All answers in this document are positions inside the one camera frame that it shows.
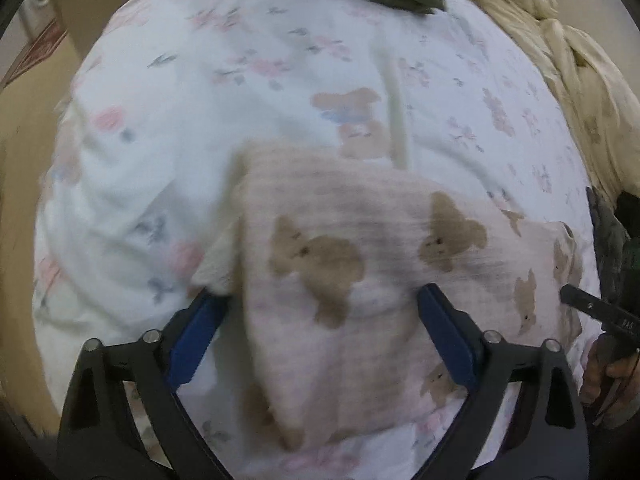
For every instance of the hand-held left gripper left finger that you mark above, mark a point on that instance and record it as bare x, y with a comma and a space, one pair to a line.
197, 320

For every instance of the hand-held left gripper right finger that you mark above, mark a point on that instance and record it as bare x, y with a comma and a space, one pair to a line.
445, 330

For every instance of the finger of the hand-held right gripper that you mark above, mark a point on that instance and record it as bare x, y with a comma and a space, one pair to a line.
582, 302

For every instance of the pink bear print pants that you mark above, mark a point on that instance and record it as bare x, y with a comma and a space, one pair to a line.
350, 200

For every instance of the person's right hand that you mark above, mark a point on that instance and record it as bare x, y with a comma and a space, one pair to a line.
605, 375

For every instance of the grey green crumpled cloth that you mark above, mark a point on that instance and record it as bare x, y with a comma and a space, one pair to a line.
607, 245

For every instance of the white floral bed sheet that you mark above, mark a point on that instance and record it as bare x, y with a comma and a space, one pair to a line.
175, 135

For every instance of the cream bear print quilt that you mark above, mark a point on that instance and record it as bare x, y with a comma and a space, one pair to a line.
575, 60

